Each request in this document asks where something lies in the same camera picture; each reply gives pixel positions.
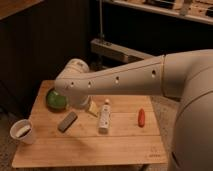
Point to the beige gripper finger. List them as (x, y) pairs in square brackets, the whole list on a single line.
[(93, 109)]

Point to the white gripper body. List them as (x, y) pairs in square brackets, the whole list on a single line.
[(79, 102)]

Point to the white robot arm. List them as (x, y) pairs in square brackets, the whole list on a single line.
[(187, 76)]

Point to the white tube bottle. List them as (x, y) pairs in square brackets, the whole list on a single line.
[(104, 117)]

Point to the grey rectangular block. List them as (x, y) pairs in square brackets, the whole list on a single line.
[(67, 122)]

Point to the wooden table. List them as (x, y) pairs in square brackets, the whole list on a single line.
[(82, 145)]

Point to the green ceramic bowl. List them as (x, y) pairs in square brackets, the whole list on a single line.
[(55, 101)]

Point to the red orange carrot toy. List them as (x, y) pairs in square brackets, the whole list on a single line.
[(141, 118)]

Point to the grey metal beam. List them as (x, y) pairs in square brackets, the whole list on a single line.
[(117, 52)]

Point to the vertical metal pole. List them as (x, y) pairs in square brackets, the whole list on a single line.
[(101, 35)]

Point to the white paper cup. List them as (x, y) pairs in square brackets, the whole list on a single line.
[(28, 138)]

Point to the white object in cup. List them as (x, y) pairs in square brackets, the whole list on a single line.
[(22, 131)]

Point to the background shelf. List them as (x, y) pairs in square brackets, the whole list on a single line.
[(193, 10)]

